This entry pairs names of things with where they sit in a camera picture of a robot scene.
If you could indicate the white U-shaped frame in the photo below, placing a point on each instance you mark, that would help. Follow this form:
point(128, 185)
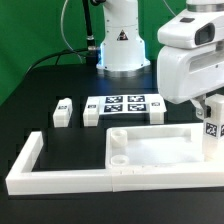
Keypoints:
point(23, 180)

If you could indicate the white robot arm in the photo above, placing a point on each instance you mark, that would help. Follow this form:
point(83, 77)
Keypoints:
point(123, 50)

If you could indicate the AprilTag marker sheet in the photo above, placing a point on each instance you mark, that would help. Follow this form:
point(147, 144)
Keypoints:
point(131, 103)

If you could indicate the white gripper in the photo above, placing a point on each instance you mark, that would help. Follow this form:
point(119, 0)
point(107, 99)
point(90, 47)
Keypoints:
point(191, 63)

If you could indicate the white desk top tray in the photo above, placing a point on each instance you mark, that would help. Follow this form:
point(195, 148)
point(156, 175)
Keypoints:
point(154, 145)

